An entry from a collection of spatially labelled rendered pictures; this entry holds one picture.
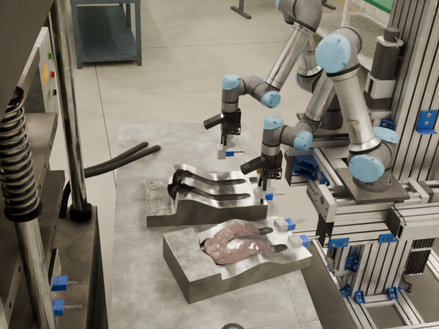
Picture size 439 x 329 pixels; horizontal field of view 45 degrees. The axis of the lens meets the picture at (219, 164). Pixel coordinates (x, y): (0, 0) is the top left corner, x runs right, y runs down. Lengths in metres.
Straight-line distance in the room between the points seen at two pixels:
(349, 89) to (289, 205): 1.96
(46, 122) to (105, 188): 1.91
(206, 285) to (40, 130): 0.78
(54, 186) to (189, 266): 0.59
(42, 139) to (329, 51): 0.99
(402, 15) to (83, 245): 1.53
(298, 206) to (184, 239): 1.85
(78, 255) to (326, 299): 1.31
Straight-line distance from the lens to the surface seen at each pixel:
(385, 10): 5.16
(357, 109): 1.86
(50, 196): 1.99
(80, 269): 2.05
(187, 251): 1.90
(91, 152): 4.22
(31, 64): 1.77
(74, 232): 2.21
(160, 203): 2.21
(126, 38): 6.24
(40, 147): 1.79
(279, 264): 1.96
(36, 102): 2.12
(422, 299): 2.96
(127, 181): 2.45
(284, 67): 2.19
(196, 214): 2.15
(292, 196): 3.79
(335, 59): 1.79
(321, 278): 2.89
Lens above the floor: 2.19
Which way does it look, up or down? 33 degrees down
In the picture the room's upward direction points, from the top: 3 degrees clockwise
